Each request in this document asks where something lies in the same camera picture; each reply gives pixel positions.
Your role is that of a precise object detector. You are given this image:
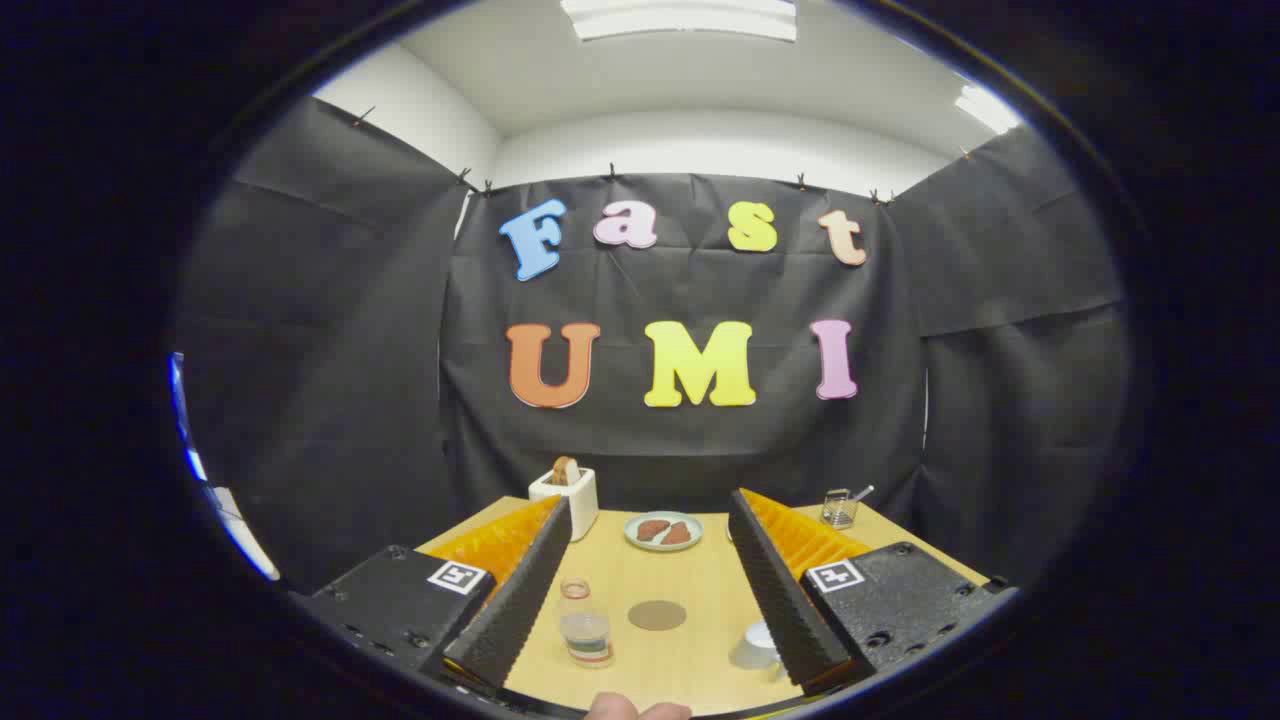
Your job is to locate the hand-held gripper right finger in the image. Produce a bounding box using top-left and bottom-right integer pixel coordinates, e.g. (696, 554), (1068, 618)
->
(727, 488), (1016, 696)

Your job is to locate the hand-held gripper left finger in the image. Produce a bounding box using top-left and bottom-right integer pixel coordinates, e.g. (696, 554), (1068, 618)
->
(300, 495), (573, 696)

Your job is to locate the white cup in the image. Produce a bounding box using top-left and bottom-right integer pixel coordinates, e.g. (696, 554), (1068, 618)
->
(730, 620), (786, 681)

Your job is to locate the clear plastic juice bottle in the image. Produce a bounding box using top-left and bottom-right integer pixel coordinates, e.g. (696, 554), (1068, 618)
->
(558, 577), (614, 669)

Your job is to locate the round brown coaster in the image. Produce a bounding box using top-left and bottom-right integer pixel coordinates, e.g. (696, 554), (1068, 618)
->
(627, 599), (687, 632)

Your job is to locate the wooden table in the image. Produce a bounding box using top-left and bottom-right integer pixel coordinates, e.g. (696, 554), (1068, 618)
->
(415, 497), (991, 716)

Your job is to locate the white toaster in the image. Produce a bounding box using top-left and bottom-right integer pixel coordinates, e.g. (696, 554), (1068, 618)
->
(528, 466), (599, 542)

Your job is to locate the pale green plate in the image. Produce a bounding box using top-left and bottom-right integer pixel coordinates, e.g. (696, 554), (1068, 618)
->
(624, 511), (703, 553)

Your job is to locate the small ceiling light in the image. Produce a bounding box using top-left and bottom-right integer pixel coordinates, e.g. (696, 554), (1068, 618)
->
(953, 85), (1021, 136)

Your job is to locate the long ceiling light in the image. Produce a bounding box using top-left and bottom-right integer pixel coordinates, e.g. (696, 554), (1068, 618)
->
(560, 0), (798, 43)

